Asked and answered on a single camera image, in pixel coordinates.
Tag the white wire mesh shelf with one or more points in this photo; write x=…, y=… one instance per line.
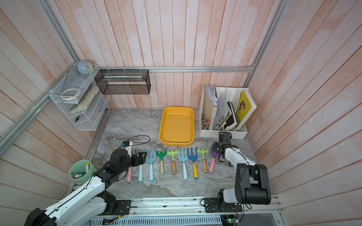
x=79, y=97

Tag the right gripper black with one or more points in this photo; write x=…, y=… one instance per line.
x=215, y=146

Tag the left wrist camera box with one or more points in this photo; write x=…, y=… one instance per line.
x=127, y=145

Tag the light blue fork white handle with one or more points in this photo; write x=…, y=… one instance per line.
x=150, y=159

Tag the light blue fork teal handle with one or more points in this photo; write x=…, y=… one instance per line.
x=140, y=177

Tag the roll of tape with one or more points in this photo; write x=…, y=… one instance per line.
x=69, y=94

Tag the yellow plastic storage box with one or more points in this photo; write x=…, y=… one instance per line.
x=177, y=127

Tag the green plastic cup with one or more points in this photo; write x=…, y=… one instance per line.
x=82, y=171

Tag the dark green rake wooden handle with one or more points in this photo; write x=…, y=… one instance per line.
x=161, y=155

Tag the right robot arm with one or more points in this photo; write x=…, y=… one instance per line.
x=251, y=181

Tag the dark blue rake yellow handle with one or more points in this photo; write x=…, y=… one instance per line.
x=193, y=157

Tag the bundle of pens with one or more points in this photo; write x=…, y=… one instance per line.
x=205, y=124

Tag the grey folder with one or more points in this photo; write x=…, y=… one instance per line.
x=223, y=111

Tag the grey round clock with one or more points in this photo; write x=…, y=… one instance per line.
x=84, y=67

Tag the black tablet in organizer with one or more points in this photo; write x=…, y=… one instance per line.
x=231, y=122

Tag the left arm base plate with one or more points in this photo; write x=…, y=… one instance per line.
x=118, y=208

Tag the yellow book with mushroom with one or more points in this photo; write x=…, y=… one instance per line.
x=245, y=108

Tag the purple fork pink handle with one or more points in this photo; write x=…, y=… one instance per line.
x=129, y=175

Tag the light green rake wooden handle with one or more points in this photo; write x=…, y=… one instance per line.
x=203, y=152

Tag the wooden board on shelf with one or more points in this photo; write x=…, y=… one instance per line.
x=86, y=99

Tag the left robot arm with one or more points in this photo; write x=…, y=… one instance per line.
x=90, y=199

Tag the purple rake pink handle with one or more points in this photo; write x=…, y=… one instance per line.
x=212, y=162

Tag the white papers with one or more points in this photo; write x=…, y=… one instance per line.
x=211, y=92

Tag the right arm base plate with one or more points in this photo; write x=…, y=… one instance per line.
x=213, y=205

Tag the black mesh wall basket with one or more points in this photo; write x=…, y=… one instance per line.
x=123, y=81

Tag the aluminium frame rail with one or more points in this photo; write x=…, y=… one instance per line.
x=16, y=130

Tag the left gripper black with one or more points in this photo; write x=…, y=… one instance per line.
x=134, y=157

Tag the light green rake wood handle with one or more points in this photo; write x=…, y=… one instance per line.
x=172, y=153

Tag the white plastic file organizer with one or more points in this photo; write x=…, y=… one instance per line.
x=207, y=111

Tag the light blue trowel white handle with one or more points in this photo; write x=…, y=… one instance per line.
x=182, y=156

